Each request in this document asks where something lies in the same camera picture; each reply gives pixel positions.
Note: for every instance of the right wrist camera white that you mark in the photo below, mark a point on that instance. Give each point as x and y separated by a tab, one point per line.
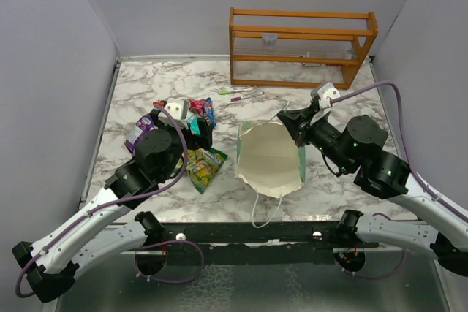
321	100

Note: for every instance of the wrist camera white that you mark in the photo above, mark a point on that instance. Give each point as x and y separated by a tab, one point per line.
178	109
321	100

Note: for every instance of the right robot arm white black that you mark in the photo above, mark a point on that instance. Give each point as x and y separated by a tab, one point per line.
441	229

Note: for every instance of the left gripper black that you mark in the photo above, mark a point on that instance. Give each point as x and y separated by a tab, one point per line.
196	142

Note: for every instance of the green capped marker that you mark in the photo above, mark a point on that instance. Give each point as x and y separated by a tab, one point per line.
234	91

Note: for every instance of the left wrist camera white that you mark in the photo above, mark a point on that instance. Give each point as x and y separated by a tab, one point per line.
178	109

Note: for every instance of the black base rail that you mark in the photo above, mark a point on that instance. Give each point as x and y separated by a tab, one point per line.
239	243

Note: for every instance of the blue m&m snack packet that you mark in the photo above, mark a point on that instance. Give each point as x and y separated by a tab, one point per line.
208	111

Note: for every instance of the teal snack packet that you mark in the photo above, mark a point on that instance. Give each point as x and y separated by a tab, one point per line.
192	123

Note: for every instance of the green paper bag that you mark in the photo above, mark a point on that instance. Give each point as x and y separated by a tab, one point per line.
269	161

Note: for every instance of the orange wooden rack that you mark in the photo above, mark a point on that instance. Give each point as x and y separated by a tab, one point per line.
312	47

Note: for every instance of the small clear plastic cup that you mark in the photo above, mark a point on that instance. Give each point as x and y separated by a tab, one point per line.
269	40

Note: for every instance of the red snack packet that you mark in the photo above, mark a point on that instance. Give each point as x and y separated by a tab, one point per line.
196	106

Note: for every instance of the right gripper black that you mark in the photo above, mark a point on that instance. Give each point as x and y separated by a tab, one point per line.
294	120

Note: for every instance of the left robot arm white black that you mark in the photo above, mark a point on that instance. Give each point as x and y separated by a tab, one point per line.
52	264

